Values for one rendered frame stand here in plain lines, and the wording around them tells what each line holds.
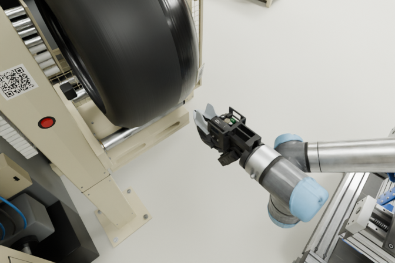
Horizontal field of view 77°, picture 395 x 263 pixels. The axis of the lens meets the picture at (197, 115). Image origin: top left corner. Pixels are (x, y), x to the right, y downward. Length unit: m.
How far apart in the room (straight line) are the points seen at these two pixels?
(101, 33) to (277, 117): 1.78
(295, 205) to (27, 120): 0.69
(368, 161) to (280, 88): 1.82
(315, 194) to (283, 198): 0.06
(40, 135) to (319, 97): 2.15
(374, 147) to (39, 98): 0.80
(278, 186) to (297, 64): 2.26
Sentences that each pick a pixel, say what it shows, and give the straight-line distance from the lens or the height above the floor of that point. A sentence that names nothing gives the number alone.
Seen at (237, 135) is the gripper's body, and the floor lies 1.17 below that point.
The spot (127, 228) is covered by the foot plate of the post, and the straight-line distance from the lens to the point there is 1.72.
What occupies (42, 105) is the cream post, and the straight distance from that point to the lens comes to 0.78.
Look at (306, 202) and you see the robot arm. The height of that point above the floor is 1.20.
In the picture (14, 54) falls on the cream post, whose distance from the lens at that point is 0.69.
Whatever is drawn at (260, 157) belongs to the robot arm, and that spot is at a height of 1.19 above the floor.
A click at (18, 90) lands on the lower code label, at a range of 0.74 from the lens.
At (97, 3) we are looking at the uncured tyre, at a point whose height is 1.38.
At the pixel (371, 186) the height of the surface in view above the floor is 0.21.
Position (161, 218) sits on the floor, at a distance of 1.71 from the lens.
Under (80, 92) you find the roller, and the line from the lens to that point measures 1.08.
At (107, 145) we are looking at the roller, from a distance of 0.89.
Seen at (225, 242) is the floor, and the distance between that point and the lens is 1.67.
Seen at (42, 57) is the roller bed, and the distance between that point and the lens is 1.18.
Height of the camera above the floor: 1.63
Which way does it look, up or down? 52 degrees down
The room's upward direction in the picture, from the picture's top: straight up
